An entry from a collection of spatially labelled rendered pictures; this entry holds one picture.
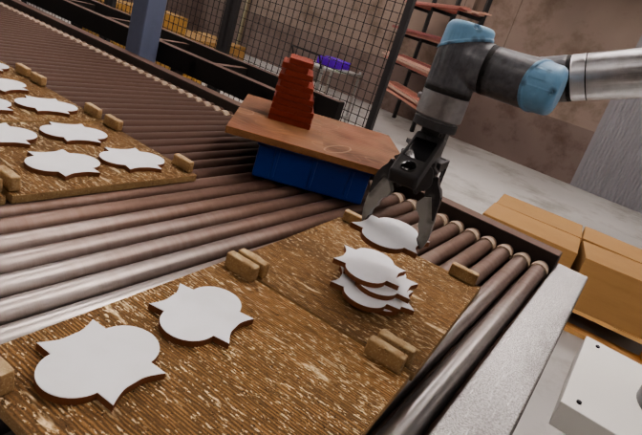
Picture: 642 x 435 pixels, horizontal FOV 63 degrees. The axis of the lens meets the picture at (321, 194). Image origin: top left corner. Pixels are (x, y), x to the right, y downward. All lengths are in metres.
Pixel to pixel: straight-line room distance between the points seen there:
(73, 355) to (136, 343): 0.07
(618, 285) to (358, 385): 2.98
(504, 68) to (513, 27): 8.88
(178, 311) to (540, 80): 0.58
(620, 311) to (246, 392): 3.16
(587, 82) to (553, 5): 8.70
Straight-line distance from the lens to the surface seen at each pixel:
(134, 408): 0.61
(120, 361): 0.64
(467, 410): 0.81
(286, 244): 1.01
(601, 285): 3.59
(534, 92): 0.80
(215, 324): 0.72
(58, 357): 0.64
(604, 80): 0.92
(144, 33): 2.52
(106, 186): 1.09
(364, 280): 0.88
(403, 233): 0.91
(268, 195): 1.29
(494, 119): 9.60
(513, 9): 9.74
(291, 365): 0.71
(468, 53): 0.83
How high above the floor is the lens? 1.36
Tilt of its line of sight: 18 degrees down
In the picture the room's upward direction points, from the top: 18 degrees clockwise
